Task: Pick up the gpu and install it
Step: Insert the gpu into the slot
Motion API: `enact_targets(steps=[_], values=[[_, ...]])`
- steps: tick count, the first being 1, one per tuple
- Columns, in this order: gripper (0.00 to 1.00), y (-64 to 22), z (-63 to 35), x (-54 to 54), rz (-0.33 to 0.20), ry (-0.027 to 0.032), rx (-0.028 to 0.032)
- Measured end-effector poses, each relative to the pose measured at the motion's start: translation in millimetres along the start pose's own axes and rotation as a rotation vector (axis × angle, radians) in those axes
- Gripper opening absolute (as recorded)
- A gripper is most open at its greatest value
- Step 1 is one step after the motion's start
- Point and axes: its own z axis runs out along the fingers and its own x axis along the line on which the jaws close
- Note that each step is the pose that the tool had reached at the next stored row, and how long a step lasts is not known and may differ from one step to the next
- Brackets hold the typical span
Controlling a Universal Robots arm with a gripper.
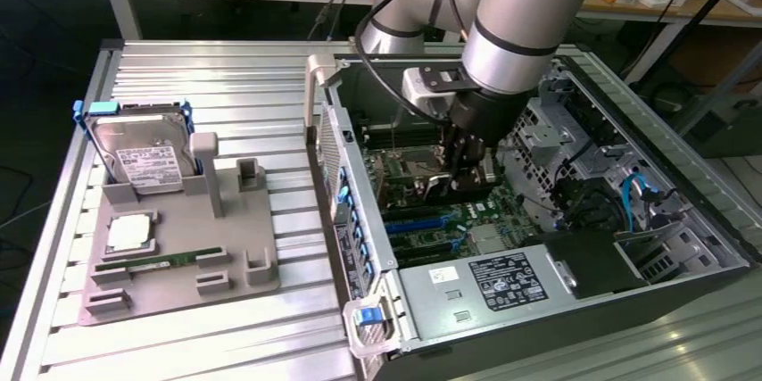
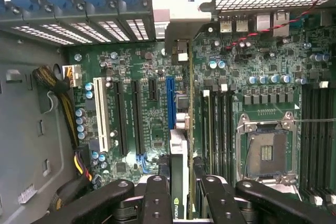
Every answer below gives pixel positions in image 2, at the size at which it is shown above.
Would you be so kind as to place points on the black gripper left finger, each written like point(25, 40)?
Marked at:
point(157, 203)

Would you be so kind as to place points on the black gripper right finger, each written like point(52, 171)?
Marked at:
point(218, 203)

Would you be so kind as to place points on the CPU socket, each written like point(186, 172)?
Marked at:
point(267, 150)

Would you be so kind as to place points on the long black expansion slot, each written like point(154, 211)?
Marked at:
point(121, 119)
point(137, 119)

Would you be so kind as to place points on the blue expansion slot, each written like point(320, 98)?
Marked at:
point(170, 103)

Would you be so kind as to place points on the white expansion slot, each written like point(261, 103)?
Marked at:
point(102, 113)

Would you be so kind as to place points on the short black expansion slot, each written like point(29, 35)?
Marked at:
point(153, 90)

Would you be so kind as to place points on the green motherboard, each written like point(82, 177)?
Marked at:
point(262, 61)

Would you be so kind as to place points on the black open PC case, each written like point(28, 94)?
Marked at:
point(26, 129)

